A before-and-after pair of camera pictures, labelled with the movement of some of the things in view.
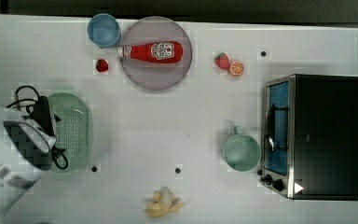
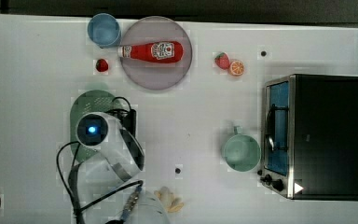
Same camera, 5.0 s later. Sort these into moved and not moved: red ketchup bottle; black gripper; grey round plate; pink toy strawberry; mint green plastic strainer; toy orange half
Moved: mint green plastic strainer; black gripper
Not moved: red ketchup bottle; toy orange half; pink toy strawberry; grey round plate
